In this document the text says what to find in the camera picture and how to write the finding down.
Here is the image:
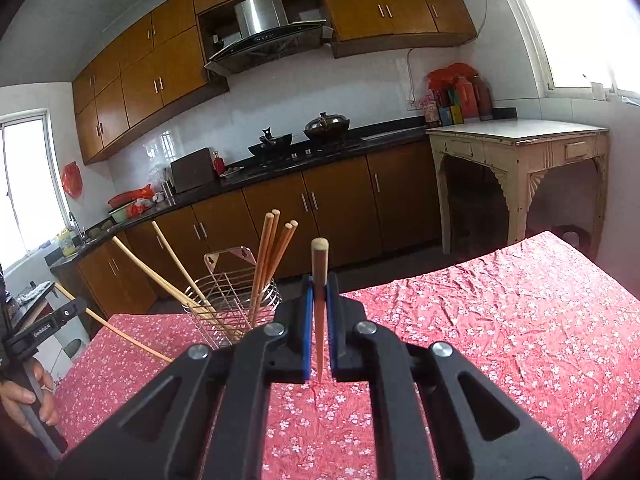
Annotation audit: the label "small black wok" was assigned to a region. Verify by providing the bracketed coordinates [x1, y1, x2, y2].
[247, 129, 293, 157]

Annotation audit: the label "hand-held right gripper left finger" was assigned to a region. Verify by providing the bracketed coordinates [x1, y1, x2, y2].
[56, 274, 316, 480]

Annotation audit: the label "large bright window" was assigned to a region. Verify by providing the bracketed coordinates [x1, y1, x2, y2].
[487, 0, 640, 101]

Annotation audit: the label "brown upper kitchen cabinets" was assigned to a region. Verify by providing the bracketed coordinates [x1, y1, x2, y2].
[71, 0, 478, 166]

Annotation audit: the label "dark brown sauce bottle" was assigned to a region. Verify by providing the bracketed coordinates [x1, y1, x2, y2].
[474, 75, 495, 122]

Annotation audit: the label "orange sauce bottle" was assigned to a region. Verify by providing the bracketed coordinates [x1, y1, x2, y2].
[457, 77, 478, 121]

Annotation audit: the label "pink patterned packet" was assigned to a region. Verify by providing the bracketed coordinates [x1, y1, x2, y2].
[422, 92, 442, 128]

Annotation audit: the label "black wok with lid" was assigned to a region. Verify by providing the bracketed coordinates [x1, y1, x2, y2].
[303, 112, 351, 141]

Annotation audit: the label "metal wire chopstick holder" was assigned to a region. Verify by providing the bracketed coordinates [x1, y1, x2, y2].
[184, 246, 282, 351]

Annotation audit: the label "hanging red plastic bag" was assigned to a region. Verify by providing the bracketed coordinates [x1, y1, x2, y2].
[61, 161, 82, 198]

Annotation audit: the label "person's left hand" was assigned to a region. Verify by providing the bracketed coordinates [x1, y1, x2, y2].
[0, 360, 60, 431]

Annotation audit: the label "small kitchen window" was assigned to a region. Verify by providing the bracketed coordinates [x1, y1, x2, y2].
[0, 112, 71, 271]

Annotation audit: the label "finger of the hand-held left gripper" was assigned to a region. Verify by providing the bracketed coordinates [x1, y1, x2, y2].
[2, 297, 88, 358]

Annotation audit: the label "white appliance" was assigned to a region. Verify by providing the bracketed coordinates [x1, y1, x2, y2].
[30, 280, 91, 376]

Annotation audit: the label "metal tray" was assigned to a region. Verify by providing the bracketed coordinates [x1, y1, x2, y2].
[170, 147, 217, 194]

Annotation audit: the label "cream wooden side table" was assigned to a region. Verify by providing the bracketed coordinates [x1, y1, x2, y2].
[425, 119, 611, 263]

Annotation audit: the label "gas stove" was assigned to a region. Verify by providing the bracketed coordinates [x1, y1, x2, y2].
[245, 137, 366, 166]

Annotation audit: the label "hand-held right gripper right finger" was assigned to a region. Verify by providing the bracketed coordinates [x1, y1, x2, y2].
[325, 272, 583, 480]

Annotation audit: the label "steel range hood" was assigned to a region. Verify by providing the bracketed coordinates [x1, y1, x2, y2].
[204, 0, 335, 77]

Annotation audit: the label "red floral tablecloth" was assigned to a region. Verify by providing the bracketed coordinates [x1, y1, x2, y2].
[52, 230, 640, 480]

